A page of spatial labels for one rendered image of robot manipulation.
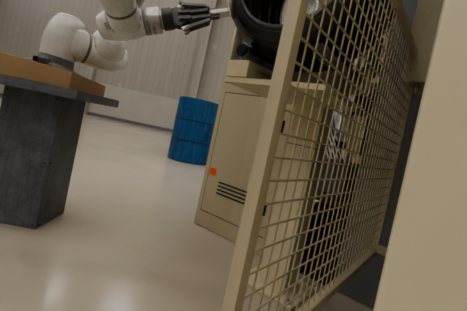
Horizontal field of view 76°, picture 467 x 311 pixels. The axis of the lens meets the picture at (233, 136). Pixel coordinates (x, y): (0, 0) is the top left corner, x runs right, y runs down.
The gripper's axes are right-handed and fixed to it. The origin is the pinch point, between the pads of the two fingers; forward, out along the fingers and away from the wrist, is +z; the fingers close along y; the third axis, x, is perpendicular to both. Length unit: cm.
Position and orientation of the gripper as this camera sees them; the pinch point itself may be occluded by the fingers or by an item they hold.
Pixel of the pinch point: (219, 13)
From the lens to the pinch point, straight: 115.5
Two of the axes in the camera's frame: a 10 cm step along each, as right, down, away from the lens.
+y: 2.1, 9.4, -2.8
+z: 9.7, -1.7, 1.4
